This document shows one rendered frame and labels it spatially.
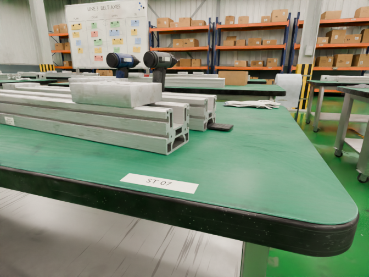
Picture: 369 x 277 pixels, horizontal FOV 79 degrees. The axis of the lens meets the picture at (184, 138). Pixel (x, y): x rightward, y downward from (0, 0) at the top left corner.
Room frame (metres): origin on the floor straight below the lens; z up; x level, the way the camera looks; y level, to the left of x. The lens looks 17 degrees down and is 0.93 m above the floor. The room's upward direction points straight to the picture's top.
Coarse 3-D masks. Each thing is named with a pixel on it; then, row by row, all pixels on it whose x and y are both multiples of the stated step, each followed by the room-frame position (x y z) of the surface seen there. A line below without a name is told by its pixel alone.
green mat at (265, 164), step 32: (0, 128) 0.58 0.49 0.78; (256, 128) 0.60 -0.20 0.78; (288, 128) 0.60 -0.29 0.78; (0, 160) 0.36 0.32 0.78; (32, 160) 0.36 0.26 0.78; (64, 160) 0.36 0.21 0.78; (96, 160) 0.36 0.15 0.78; (128, 160) 0.36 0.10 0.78; (160, 160) 0.36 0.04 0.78; (192, 160) 0.36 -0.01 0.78; (224, 160) 0.37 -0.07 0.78; (256, 160) 0.37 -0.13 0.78; (288, 160) 0.37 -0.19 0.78; (320, 160) 0.37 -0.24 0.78; (160, 192) 0.26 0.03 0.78; (224, 192) 0.26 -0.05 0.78; (256, 192) 0.26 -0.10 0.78; (288, 192) 0.26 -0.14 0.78; (320, 192) 0.26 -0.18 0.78
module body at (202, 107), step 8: (16, 88) 0.90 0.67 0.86; (24, 88) 0.88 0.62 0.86; (32, 88) 0.86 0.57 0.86; (40, 88) 0.84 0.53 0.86; (48, 88) 0.83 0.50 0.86; (56, 88) 0.83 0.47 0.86; (64, 88) 0.89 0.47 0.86; (168, 96) 0.61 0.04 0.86; (176, 96) 0.61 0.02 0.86; (184, 96) 0.66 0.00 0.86; (192, 96) 0.65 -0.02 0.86; (200, 96) 0.64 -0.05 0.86; (208, 96) 0.63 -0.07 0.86; (216, 96) 0.65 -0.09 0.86; (192, 104) 0.58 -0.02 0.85; (200, 104) 0.56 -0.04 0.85; (208, 104) 0.63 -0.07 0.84; (192, 112) 0.57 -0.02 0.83; (200, 112) 0.56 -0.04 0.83; (208, 112) 0.59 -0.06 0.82; (192, 120) 0.57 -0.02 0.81; (200, 120) 0.56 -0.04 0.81; (208, 120) 0.63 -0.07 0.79; (192, 128) 0.57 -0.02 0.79; (200, 128) 0.56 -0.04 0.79; (208, 128) 0.59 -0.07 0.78
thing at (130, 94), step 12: (72, 84) 0.48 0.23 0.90; (84, 84) 0.46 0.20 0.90; (96, 84) 0.45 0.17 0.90; (108, 84) 0.45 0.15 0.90; (120, 84) 0.45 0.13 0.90; (132, 84) 0.45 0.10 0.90; (144, 84) 0.46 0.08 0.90; (156, 84) 0.49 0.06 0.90; (72, 96) 0.48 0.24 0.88; (84, 96) 0.46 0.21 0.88; (96, 96) 0.45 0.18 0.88; (108, 96) 0.44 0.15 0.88; (120, 96) 0.42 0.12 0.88; (132, 96) 0.42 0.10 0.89; (144, 96) 0.45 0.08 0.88; (156, 96) 0.49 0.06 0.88
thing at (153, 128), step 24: (0, 96) 0.61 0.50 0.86; (24, 96) 0.58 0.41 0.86; (48, 96) 0.64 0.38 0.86; (0, 120) 0.62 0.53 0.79; (24, 120) 0.57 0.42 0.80; (48, 120) 0.54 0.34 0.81; (72, 120) 0.49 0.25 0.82; (96, 120) 0.46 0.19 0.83; (120, 120) 0.43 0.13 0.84; (144, 120) 0.41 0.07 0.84; (168, 120) 0.40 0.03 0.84; (120, 144) 0.43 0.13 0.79; (144, 144) 0.41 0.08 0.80; (168, 144) 0.41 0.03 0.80
